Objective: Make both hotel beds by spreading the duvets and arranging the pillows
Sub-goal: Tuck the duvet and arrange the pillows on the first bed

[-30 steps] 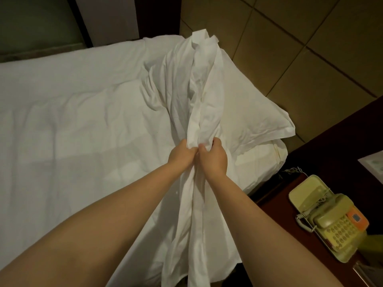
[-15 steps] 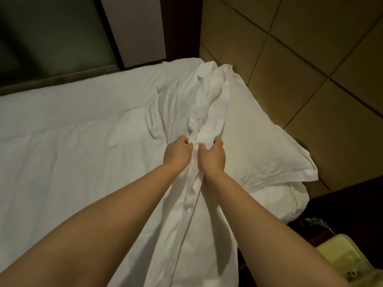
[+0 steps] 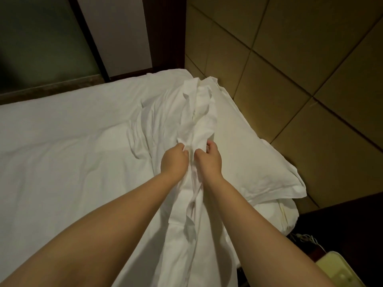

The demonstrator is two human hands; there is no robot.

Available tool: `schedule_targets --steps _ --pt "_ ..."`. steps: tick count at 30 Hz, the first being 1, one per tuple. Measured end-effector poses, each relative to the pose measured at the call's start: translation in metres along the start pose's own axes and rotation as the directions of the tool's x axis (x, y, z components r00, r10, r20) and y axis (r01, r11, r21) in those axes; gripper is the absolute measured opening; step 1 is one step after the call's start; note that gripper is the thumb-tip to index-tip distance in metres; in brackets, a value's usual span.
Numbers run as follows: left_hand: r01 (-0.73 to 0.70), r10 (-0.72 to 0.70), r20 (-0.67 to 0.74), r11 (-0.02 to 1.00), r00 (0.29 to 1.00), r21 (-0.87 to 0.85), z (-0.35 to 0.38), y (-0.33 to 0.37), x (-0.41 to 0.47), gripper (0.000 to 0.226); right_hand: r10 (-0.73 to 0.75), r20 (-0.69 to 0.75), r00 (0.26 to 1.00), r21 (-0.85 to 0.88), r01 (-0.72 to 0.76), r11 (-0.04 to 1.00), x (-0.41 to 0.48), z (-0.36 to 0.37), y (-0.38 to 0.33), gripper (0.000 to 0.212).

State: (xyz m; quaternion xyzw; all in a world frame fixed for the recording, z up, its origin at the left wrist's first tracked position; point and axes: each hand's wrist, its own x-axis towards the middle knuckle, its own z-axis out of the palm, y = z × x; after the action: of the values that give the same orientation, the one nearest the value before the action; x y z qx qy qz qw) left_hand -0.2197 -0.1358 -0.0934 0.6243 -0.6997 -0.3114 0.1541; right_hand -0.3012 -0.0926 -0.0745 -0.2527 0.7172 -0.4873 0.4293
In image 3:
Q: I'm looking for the person's left forearm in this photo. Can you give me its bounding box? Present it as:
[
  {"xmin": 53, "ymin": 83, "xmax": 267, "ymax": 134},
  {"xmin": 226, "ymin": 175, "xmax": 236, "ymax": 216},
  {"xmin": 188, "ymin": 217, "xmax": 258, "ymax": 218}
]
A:
[{"xmin": 0, "ymin": 173, "xmax": 183, "ymax": 287}]

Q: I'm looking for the white pillow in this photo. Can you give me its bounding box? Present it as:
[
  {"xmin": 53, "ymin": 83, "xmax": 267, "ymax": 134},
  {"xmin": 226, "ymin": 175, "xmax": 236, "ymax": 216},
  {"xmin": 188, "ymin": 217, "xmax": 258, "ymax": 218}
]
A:
[{"xmin": 200, "ymin": 75, "xmax": 308, "ymax": 207}]

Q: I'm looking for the beige telephone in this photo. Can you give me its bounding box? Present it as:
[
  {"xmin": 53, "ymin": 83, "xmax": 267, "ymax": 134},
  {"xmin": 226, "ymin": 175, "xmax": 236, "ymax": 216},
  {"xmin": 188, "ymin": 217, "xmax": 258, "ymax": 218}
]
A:
[{"xmin": 315, "ymin": 251, "xmax": 366, "ymax": 287}]

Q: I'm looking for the person's left hand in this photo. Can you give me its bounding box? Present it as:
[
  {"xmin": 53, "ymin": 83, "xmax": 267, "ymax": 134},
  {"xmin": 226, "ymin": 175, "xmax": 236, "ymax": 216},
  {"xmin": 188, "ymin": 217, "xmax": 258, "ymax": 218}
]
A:
[{"xmin": 159, "ymin": 142, "xmax": 192, "ymax": 182}]

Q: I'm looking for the tan padded headboard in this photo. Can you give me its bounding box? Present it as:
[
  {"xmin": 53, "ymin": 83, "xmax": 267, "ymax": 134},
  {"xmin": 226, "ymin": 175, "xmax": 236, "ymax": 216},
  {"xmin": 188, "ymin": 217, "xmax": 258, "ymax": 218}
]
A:
[{"xmin": 184, "ymin": 0, "xmax": 383, "ymax": 214}]

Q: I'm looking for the white bed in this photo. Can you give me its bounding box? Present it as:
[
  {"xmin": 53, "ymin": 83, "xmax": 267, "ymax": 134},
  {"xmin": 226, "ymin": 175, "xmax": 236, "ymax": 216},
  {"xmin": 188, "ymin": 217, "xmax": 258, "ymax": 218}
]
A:
[{"xmin": 0, "ymin": 69, "xmax": 300, "ymax": 287}]

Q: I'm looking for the person's right hand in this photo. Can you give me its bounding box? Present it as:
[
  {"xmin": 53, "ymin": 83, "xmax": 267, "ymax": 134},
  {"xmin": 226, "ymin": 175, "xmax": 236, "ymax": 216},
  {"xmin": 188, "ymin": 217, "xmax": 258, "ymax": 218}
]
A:
[{"xmin": 192, "ymin": 139, "xmax": 224, "ymax": 183}]

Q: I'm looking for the dark wooden wall panel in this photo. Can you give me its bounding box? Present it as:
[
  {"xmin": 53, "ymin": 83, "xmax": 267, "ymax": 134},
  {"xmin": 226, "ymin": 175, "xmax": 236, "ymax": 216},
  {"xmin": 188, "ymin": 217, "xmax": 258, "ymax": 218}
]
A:
[{"xmin": 141, "ymin": 0, "xmax": 187, "ymax": 74}]

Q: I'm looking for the person's right forearm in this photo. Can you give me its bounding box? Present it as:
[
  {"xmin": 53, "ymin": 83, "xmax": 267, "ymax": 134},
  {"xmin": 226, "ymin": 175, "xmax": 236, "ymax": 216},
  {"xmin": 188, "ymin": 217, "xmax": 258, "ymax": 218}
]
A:
[{"xmin": 203, "ymin": 175, "xmax": 336, "ymax": 287}]

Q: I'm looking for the white pillowcase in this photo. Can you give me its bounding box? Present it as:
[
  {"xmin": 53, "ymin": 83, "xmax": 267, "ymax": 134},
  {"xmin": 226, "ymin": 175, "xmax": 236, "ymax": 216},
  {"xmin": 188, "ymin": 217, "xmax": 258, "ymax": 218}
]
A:
[{"xmin": 124, "ymin": 76, "xmax": 240, "ymax": 287}]

